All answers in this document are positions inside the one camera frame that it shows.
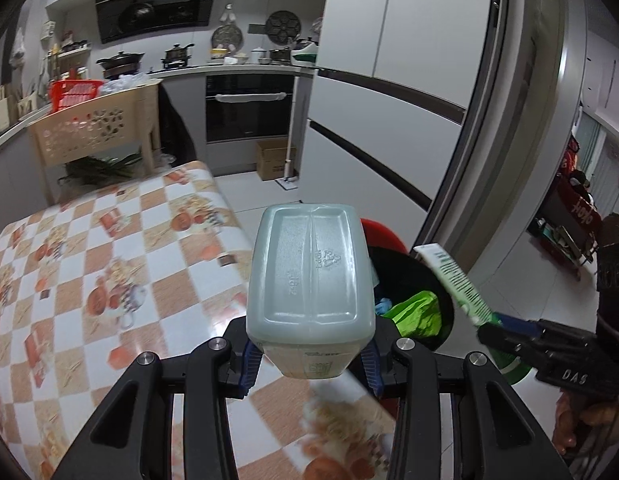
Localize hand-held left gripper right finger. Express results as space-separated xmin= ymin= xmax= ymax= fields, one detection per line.
xmin=361 ymin=322 xmax=573 ymax=480

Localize black trash bin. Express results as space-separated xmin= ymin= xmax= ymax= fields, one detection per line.
xmin=365 ymin=245 xmax=455 ymax=357

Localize hanging white plastic bag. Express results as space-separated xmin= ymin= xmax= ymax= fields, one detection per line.
xmin=9 ymin=27 xmax=28 ymax=69

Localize white green kitchen appliance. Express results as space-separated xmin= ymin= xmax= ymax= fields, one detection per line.
xmin=292 ymin=42 xmax=321 ymax=66

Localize green plastic bag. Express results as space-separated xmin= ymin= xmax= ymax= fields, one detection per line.
xmin=388 ymin=290 xmax=443 ymax=339

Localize black built-in oven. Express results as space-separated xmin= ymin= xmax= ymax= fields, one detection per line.
xmin=205 ymin=74 xmax=296 ymax=145

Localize black wok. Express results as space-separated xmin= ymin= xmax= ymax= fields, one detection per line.
xmin=96 ymin=51 xmax=145 ymax=74

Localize white plastic bags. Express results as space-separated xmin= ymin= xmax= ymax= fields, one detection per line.
xmin=102 ymin=72 xmax=150 ymax=94

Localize green leafy vegetables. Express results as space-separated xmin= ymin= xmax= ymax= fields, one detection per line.
xmin=59 ymin=152 xmax=146 ymax=182

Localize grey sliding door frame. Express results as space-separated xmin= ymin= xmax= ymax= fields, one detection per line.
xmin=414 ymin=0 xmax=590 ymax=263

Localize pale green detergent bottle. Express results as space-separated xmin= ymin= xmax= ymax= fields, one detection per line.
xmin=246 ymin=203 xmax=377 ymax=379

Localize red black cart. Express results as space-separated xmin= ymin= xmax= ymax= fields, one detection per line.
xmin=537 ymin=170 xmax=606 ymax=272

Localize green white tube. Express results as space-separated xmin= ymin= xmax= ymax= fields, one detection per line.
xmin=413 ymin=242 xmax=498 ymax=329

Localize metal spice rack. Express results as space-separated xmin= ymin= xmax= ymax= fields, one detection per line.
xmin=54 ymin=35 xmax=93 ymax=81

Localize white floor mop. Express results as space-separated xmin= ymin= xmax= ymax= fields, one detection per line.
xmin=276 ymin=72 xmax=301 ymax=192

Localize black cooking pot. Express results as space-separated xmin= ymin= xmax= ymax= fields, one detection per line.
xmin=162 ymin=43 xmax=195 ymax=69

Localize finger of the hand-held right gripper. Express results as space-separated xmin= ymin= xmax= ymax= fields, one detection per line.
xmin=477 ymin=324 xmax=543 ymax=361
xmin=493 ymin=312 xmax=545 ymax=336

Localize round metal trivet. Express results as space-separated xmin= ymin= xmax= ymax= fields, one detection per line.
xmin=212 ymin=24 xmax=245 ymax=49

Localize white refrigerator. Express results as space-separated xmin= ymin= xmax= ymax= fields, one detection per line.
xmin=292 ymin=0 xmax=496 ymax=212

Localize cardboard box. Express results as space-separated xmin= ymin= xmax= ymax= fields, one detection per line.
xmin=256 ymin=137 xmax=297 ymax=182

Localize black range hood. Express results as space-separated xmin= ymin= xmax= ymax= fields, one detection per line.
xmin=93 ymin=0 xmax=223 ymax=45

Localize wooden chopstick holder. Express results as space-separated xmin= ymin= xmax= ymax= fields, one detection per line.
xmin=16 ymin=87 xmax=40 ymax=121

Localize beige plastic chair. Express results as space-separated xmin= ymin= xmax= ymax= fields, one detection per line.
xmin=28 ymin=79 xmax=165 ymax=192

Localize green round plastic object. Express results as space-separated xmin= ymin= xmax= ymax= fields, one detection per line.
xmin=489 ymin=352 xmax=533 ymax=387

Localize person's right hand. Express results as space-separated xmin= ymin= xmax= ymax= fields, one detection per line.
xmin=552 ymin=394 xmax=619 ymax=456

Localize grey kitchen counter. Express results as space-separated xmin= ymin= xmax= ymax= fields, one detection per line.
xmin=0 ymin=62 xmax=315 ymax=196

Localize red plastic basket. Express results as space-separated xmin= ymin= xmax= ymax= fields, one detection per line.
xmin=49 ymin=80 xmax=104 ymax=112

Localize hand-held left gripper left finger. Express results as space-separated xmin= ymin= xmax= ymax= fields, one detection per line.
xmin=52 ymin=317 xmax=263 ymax=480

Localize red plastic stool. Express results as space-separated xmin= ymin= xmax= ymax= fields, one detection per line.
xmin=360 ymin=217 xmax=408 ymax=257

